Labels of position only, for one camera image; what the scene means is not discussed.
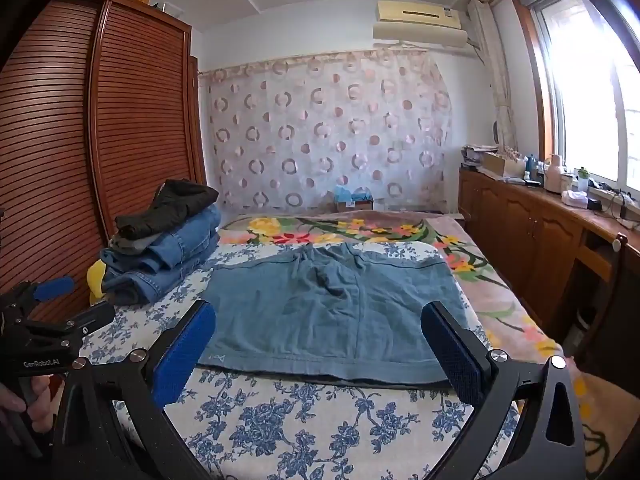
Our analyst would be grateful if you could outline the teal blue shorts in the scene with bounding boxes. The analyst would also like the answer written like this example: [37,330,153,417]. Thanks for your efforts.
[198,244,477,387]

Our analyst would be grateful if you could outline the person's left hand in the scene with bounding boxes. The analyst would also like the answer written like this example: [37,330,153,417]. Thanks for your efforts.
[0,376,53,436]

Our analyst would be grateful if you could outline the lower folded blue jeans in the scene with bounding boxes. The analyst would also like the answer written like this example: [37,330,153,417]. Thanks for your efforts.
[102,244,218,306]

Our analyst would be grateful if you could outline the folded blue jeans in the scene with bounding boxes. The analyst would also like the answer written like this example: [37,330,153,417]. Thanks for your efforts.
[102,244,218,306]
[100,205,220,273]

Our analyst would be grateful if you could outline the yellow cloth under jeans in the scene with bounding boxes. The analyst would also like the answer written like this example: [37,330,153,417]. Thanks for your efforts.
[86,260,106,304]

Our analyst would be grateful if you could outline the grey folded garment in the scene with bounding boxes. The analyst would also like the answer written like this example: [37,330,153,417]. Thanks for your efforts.
[108,234,158,256]

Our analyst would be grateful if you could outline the upper folded blue jeans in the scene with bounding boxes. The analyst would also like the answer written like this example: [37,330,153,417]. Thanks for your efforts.
[100,205,220,273]

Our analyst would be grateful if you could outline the white blue floral bedsheet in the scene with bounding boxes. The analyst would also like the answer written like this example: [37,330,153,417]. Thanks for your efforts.
[81,244,473,479]

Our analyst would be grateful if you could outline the black folded garment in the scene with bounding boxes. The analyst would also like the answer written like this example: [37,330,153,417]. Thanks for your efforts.
[115,179,219,240]

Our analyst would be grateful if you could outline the brown wooden sideboard cabinet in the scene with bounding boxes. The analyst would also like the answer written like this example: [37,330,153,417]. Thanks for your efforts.
[458,169,639,335]

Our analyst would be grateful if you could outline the brown louvered wardrobe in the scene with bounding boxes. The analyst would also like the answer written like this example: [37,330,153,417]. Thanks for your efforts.
[1,0,205,322]

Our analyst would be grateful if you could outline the white pink thermos jug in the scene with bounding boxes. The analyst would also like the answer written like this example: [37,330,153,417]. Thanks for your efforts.
[544,154,563,195]

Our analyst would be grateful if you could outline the white pink circle curtain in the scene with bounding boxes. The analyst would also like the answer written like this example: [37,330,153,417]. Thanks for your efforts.
[203,49,452,214]

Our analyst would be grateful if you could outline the cardboard box on cabinet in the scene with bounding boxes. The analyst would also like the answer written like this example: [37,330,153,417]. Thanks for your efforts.
[482,152,526,178]

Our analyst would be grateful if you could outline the stack of papers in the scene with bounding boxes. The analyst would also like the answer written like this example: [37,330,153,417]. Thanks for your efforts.
[461,144,499,166]

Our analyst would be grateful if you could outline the blue tissue box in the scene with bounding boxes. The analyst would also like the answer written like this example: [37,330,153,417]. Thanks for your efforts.
[333,186,374,212]

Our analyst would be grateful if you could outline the window with brown frame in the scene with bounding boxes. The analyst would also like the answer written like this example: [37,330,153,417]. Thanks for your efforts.
[512,0,639,193]

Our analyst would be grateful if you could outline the beige wall air conditioner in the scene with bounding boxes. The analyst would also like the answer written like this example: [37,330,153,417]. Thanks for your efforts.
[372,0,469,48]

